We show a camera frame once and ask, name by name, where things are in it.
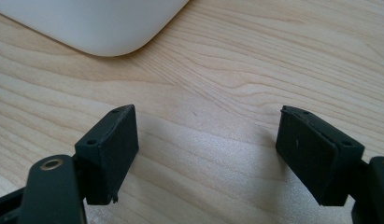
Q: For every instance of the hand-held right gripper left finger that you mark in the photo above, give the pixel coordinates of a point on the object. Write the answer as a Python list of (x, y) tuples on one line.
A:
[(113, 155)]

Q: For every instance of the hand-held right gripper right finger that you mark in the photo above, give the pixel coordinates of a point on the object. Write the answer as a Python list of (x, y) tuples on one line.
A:
[(311, 155)]

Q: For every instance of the white plastic storage bin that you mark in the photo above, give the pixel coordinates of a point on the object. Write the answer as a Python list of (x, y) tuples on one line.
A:
[(87, 25)]

